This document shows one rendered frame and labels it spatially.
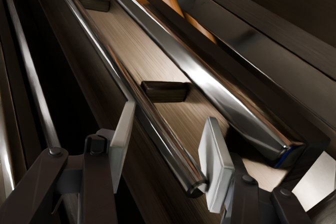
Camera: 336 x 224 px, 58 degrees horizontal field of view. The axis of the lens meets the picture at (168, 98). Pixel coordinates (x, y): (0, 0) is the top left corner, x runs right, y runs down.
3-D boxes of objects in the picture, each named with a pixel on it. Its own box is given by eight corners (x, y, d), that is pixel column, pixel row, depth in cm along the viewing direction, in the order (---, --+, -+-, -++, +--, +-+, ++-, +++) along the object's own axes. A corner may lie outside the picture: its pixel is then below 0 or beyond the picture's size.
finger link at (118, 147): (115, 196, 16) (101, 194, 16) (130, 138, 23) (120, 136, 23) (124, 148, 15) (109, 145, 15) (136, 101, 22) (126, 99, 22)
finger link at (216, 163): (222, 166, 16) (236, 168, 16) (207, 115, 22) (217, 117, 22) (208, 212, 17) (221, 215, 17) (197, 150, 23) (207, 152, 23)
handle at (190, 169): (262, 169, 20) (251, 185, 21) (102, -9, 42) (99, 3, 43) (193, 184, 17) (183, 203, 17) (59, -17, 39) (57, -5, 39)
